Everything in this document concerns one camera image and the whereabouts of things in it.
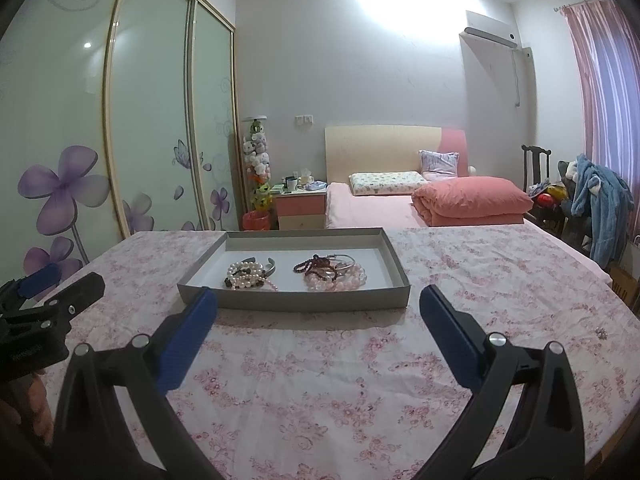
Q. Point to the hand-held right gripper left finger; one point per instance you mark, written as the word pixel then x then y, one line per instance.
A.
pixel 190 335

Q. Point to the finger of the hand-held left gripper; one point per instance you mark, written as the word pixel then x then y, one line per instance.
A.
pixel 80 292
pixel 40 277

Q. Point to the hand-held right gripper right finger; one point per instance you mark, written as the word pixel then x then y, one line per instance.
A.
pixel 450 330

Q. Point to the grey cardboard tray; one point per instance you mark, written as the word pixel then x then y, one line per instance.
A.
pixel 300 301

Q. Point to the thin silver bangle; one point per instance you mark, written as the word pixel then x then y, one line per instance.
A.
pixel 350 258

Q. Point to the person's left hand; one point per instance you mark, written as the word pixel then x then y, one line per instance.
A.
pixel 37 405

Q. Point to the folded pink quilt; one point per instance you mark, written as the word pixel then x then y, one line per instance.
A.
pixel 470 200

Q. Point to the red waste bin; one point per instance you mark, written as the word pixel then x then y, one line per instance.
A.
pixel 256 221

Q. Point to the pink bed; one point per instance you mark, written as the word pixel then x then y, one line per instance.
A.
pixel 365 210

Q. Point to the small silver trinket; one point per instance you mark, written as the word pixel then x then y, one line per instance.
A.
pixel 600 332

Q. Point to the white patterned pillow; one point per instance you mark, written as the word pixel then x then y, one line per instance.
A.
pixel 385 183

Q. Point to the lavender pillow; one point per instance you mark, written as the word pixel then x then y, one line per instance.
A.
pixel 439 164

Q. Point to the pink nightstand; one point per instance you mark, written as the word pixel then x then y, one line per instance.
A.
pixel 300 210

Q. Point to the colourful toy pile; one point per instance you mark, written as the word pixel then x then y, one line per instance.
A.
pixel 550 196

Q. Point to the cardboard box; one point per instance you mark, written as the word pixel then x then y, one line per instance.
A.
pixel 625 287

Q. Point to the ceramic mug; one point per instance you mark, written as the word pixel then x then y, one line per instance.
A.
pixel 290 184

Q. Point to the dark wooden chair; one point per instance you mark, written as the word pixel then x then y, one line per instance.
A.
pixel 535 165

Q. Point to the plush toy tower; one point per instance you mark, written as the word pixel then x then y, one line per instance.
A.
pixel 257 160

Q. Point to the light blue cloth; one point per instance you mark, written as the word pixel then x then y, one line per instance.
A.
pixel 316 187

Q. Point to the cream and pink headboard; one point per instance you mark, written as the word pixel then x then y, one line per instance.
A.
pixel 375 150

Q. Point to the flower print sliding wardrobe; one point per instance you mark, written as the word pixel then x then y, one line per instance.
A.
pixel 150 110

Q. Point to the tissue box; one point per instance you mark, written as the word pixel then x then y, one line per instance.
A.
pixel 305 176

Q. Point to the blue fleece robe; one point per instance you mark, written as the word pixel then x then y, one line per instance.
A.
pixel 597 200

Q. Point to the dark grey plush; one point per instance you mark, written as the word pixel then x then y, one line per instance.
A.
pixel 567 170

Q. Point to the air conditioner pipe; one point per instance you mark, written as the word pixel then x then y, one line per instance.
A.
pixel 517 80

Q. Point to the pink curtain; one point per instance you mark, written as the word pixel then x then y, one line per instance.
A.
pixel 610 110

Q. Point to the white air conditioner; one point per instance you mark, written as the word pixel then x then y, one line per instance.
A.
pixel 490 30

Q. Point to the curtain rod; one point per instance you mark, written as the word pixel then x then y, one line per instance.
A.
pixel 580 4

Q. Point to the white wall socket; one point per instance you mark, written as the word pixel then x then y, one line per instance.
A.
pixel 304 119

